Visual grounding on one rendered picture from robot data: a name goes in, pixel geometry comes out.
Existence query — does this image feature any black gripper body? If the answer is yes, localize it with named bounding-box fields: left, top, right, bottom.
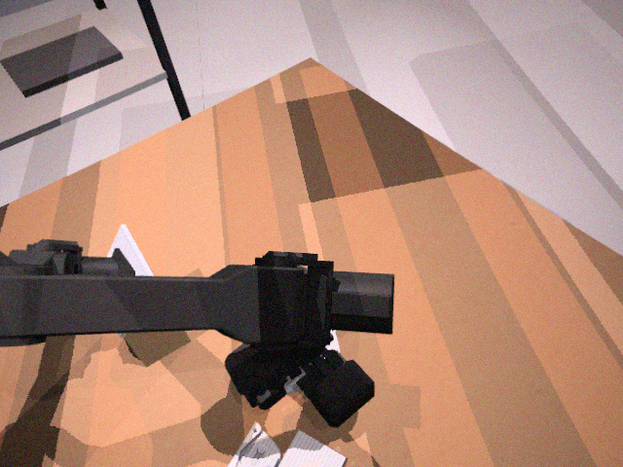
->
left=285, top=345, right=375, bottom=428

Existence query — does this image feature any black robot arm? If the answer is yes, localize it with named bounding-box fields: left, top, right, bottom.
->
left=0, top=239, right=394, bottom=410

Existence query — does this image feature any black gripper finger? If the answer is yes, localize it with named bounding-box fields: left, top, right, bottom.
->
left=296, top=375, right=315, bottom=399

